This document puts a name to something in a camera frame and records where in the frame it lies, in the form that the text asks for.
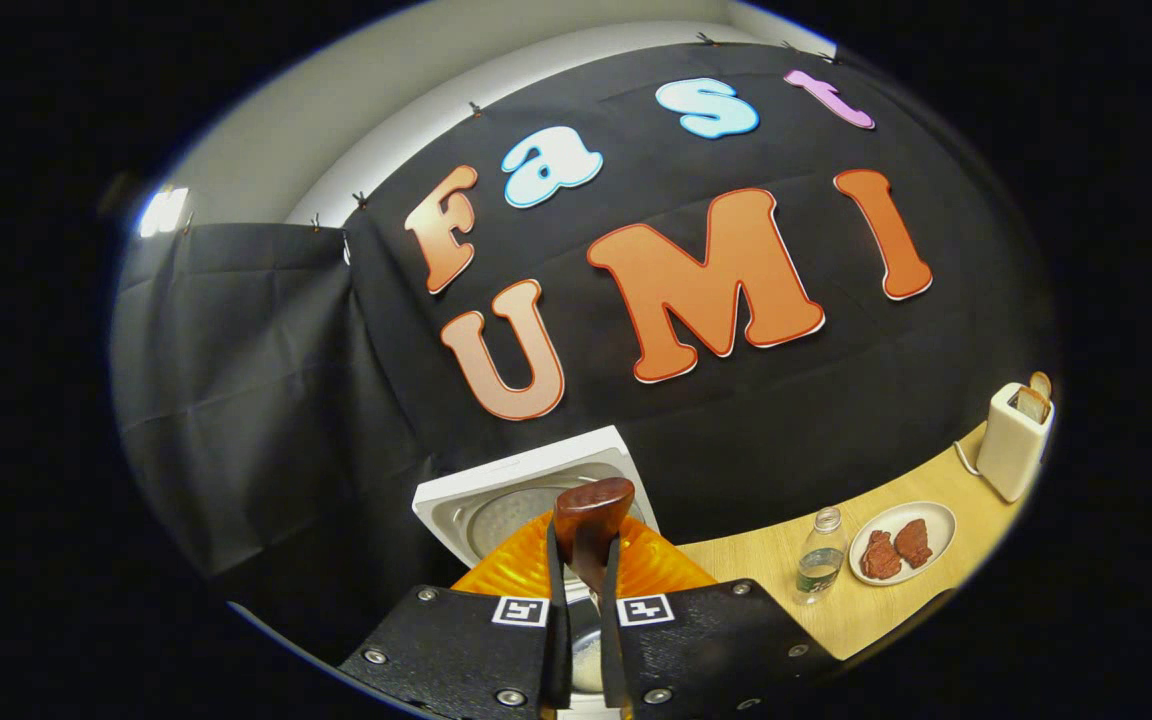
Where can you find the ceiling light panel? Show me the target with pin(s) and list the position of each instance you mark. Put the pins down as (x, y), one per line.
(164, 212)

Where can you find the red meat piece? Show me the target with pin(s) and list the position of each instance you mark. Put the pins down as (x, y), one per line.
(915, 543)
(879, 557)

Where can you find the clear plastic water bottle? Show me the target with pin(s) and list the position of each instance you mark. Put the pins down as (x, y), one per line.
(821, 560)

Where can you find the black backdrop cloth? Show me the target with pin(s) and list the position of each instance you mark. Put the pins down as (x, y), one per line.
(736, 420)

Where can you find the white rice cooker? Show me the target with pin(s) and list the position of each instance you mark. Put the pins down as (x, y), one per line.
(516, 470)

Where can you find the toasted bread slice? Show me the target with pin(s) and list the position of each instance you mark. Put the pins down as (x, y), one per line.
(1031, 404)
(1040, 384)

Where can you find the cream white toaster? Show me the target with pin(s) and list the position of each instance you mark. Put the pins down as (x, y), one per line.
(1011, 445)

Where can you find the brown wooden spoon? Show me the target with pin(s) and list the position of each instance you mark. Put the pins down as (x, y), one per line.
(591, 515)

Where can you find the white plate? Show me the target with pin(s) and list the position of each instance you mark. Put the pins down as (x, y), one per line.
(939, 520)

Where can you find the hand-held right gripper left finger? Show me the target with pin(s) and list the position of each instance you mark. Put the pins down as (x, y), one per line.
(558, 650)

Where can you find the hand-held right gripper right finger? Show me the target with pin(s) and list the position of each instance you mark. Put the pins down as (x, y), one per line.
(611, 650)

